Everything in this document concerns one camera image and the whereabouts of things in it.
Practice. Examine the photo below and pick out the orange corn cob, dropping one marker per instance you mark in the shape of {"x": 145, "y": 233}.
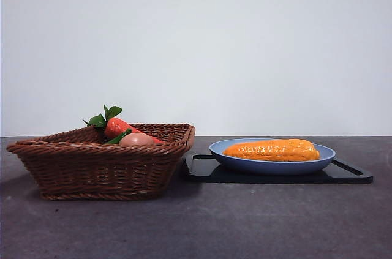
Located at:
{"x": 272, "y": 150}

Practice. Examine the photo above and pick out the blue round plate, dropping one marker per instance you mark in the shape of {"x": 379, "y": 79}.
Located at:
{"x": 275, "y": 167}

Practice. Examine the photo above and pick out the brown wicker basket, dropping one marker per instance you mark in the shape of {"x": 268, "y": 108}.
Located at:
{"x": 92, "y": 170}

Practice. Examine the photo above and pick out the black rectangular tray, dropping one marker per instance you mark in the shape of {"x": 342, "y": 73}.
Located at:
{"x": 275, "y": 179}

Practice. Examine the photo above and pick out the pinkish brown egg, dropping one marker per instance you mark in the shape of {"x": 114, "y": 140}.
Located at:
{"x": 136, "y": 139}

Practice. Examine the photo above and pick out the orange carrot with green leaves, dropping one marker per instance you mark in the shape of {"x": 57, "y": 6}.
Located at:
{"x": 114, "y": 125}

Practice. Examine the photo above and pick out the green chili pepper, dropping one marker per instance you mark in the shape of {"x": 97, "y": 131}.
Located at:
{"x": 118, "y": 138}

